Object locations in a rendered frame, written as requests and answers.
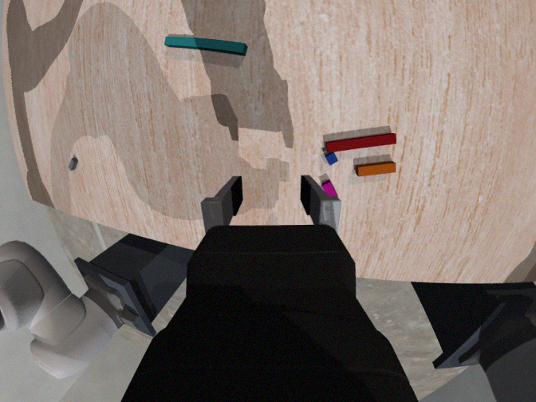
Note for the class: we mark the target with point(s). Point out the turquoise rod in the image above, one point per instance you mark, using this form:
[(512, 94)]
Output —
[(207, 44)]

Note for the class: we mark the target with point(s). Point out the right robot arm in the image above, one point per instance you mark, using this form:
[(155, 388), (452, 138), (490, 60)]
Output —
[(507, 354)]

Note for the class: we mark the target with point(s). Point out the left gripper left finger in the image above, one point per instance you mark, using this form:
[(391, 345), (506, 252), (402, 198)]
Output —
[(220, 209)]

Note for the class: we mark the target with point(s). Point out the orange rod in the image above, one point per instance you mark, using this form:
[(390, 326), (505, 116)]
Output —
[(376, 168)]

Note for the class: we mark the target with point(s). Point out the magenta rectangular block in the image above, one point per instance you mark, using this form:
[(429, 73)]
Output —
[(328, 188)]

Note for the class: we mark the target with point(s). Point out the small blue block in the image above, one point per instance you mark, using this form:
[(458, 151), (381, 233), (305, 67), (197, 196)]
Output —
[(331, 158)]

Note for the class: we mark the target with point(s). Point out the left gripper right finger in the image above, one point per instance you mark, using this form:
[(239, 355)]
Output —
[(323, 209)]

